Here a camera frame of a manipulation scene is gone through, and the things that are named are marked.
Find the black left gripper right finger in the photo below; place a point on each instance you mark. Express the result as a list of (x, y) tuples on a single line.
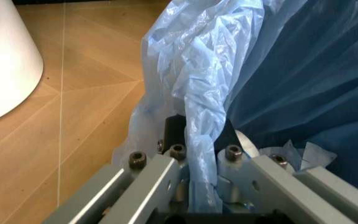
[(278, 186)]

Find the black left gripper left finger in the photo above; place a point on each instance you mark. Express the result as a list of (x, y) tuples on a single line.
[(141, 182)]

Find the white crumpled paper scrap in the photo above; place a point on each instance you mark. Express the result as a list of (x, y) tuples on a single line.
[(309, 154)]

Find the blue plastic trash bag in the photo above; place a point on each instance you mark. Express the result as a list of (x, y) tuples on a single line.
[(275, 70)]

